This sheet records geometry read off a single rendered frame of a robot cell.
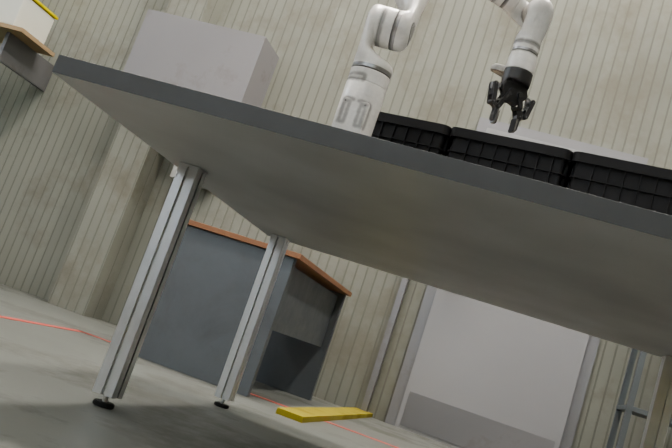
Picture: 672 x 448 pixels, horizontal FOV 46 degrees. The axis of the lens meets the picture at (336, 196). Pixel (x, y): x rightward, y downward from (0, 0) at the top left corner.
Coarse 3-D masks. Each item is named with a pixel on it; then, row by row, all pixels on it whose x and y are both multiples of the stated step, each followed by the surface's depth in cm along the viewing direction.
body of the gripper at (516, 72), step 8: (504, 72) 205; (512, 72) 203; (520, 72) 202; (528, 72) 203; (504, 80) 204; (512, 80) 203; (520, 80) 202; (528, 80) 203; (504, 88) 203; (520, 88) 205; (528, 88) 206; (512, 96) 204; (512, 104) 205
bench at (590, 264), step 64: (64, 64) 159; (128, 128) 191; (192, 128) 167; (256, 128) 149; (320, 128) 145; (192, 192) 211; (256, 192) 220; (320, 192) 189; (384, 192) 165; (448, 192) 147; (512, 192) 136; (576, 192) 133; (384, 256) 259; (448, 256) 217; (512, 256) 187; (576, 256) 164; (640, 256) 146; (128, 320) 204; (256, 320) 292; (576, 320) 255; (640, 320) 214
